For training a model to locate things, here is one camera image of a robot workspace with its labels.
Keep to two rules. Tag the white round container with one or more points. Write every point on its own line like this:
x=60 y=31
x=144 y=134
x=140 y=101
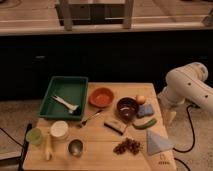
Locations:
x=59 y=130

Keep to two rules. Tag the yellow banana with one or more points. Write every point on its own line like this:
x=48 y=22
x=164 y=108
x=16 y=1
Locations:
x=48 y=147

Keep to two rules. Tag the green plastic tray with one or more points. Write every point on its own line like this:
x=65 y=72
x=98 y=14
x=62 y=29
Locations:
x=72 y=90

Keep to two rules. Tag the red bowl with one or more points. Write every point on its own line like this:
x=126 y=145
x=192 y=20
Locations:
x=101 y=97

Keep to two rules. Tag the green pepper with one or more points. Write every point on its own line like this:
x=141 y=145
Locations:
x=146 y=125

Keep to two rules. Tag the wooden stool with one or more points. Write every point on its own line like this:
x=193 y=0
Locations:
x=91 y=13

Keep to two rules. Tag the dark brown bowl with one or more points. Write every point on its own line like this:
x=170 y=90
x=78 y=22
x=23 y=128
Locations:
x=127 y=109

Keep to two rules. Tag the green plastic cup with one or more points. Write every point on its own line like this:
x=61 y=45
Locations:
x=34 y=136

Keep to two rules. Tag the wooden brush block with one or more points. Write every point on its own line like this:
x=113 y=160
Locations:
x=115 y=125

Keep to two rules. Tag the white plastic fork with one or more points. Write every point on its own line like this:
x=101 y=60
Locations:
x=71 y=108

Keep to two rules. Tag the bunch of grapes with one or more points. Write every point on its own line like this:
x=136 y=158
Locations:
x=128 y=144

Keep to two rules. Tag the small yellow fruit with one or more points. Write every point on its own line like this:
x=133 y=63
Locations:
x=140 y=99

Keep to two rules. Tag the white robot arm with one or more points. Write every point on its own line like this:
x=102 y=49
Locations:
x=185 y=82

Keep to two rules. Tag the metal cup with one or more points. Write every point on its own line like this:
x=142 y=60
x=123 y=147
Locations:
x=75 y=147

